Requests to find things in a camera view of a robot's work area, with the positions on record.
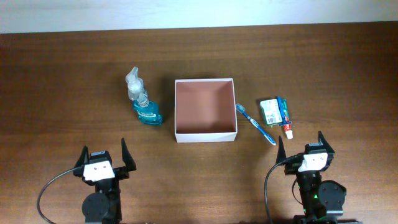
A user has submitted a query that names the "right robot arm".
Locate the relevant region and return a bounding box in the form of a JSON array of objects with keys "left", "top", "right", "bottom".
[{"left": 275, "top": 132, "right": 346, "bottom": 223}]

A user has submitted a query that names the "blue mouthwash bottle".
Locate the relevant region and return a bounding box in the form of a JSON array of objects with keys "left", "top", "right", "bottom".
[{"left": 132, "top": 93, "right": 163, "bottom": 126}]

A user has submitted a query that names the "left black cable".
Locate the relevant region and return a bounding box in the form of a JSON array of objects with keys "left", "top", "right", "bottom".
[{"left": 36, "top": 166, "right": 85, "bottom": 224}]

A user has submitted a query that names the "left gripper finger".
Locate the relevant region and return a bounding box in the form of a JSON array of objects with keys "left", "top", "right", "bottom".
[
  {"left": 121, "top": 138, "right": 136, "bottom": 171},
  {"left": 75, "top": 146, "right": 89, "bottom": 168}
]

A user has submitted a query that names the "right black cable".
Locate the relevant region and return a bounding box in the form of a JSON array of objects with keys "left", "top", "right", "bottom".
[{"left": 264, "top": 154, "right": 304, "bottom": 224}]

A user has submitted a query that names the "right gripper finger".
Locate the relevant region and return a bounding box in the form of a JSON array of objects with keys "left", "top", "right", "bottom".
[
  {"left": 318, "top": 131, "right": 335, "bottom": 154},
  {"left": 275, "top": 136, "right": 287, "bottom": 164}
]

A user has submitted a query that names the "blue white toothbrush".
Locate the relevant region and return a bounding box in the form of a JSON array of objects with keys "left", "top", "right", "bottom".
[{"left": 236, "top": 103, "right": 276, "bottom": 146}]

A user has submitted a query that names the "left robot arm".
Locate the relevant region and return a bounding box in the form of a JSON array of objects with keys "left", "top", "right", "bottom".
[{"left": 73, "top": 139, "right": 136, "bottom": 224}]

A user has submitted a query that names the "white cardboard box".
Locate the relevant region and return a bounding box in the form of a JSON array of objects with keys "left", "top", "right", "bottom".
[{"left": 174, "top": 78, "right": 238, "bottom": 143}]

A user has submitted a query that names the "red green toothpaste tube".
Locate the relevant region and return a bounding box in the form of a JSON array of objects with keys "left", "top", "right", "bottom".
[{"left": 280, "top": 99, "right": 293, "bottom": 139}]

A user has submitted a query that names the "green dental floss pack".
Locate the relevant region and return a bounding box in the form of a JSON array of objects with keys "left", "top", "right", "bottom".
[{"left": 260, "top": 99, "right": 282, "bottom": 126}]

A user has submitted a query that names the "black cable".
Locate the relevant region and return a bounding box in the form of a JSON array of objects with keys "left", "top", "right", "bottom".
[
  {"left": 36, "top": 166, "right": 85, "bottom": 224},
  {"left": 264, "top": 154, "right": 304, "bottom": 224}
]

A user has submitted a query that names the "clear spray bottle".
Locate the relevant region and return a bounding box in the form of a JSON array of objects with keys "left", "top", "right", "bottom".
[{"left": 125, "top": 67, "right": 148, "bottom": 101}]

